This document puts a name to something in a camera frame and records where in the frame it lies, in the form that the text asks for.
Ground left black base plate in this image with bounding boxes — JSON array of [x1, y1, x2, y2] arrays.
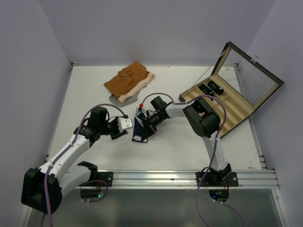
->
[[80, 171, 114, 187]]

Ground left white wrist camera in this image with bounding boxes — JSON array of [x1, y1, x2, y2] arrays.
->
[[117, 117, 133, 131]]

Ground orange brown underwear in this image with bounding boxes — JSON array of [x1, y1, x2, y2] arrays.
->
[[104, 61, 155, 98]]

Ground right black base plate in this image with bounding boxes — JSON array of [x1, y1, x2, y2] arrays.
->
[[195, 172, 239, 187]]

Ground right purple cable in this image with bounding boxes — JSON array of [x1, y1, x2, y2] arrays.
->
[[140, 92, 244, 227]]

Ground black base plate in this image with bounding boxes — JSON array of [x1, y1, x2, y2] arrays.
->
[[80, 171, 114, 187], [195, 172, 239, 187]]

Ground aluminium mounting rail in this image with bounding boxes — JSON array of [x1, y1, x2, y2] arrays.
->
[[59, 168, 280, 190]]

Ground navy blue underwear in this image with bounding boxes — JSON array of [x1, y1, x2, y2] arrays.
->
[[132, 107, 150, 143]]

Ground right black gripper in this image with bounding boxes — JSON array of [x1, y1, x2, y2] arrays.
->
[[142, 112, 165, 140]]

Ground black compartment storage box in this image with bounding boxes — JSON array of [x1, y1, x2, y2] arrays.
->
[[179, 42, 284, 137]]

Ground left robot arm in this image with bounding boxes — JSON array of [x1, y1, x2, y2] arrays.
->
[[21, 104, 133, 215]]

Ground grey underwear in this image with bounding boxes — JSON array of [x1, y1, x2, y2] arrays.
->
[[109, 93, 139, 107]]

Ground rolled black underwear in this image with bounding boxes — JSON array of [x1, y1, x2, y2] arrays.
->
[[198, 80, 224, 97]]

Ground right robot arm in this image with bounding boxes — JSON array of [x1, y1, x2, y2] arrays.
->
[[137, 96, 232, 186]]

